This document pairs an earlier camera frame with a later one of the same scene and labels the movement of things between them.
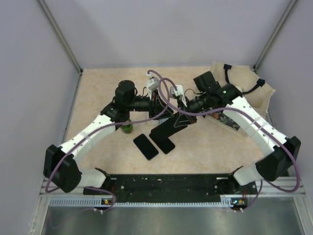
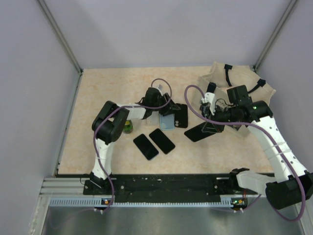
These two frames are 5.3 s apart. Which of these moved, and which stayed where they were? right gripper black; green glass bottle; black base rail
Moved: right gripper black
Stayed: green glass bottle; black base rail
